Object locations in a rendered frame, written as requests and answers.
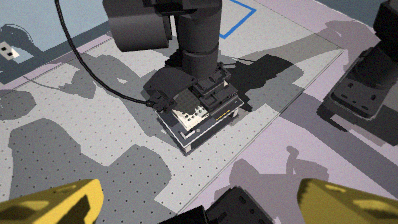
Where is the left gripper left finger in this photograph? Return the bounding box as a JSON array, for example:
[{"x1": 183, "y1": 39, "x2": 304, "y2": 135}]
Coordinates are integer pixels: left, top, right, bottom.
[{"x1": 0, "y1": 179, "x2": 103, "y2": 224}]

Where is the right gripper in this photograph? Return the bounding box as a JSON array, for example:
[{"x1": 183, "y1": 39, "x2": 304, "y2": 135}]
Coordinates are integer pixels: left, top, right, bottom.
[{"x1": 164, "y1": 41, "x2": 238, "y2": 120}]

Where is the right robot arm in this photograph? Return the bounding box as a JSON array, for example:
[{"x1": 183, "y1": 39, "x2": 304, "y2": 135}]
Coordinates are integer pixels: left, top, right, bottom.
[{"x1": 102, "y1": 0, "x2": 398, "y2": 118}]

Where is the blue rectangular tape outline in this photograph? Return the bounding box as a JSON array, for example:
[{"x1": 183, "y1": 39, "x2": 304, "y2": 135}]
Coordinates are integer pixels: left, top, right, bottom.
[{"x1": 219, "y1": 0, "x2": 257, "y2": 39}]

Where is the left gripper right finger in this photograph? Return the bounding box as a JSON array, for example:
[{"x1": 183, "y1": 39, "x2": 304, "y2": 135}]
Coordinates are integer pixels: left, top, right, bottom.
[{"x1": 297, "y1": 178, "x2": 398, "y2": 224}]

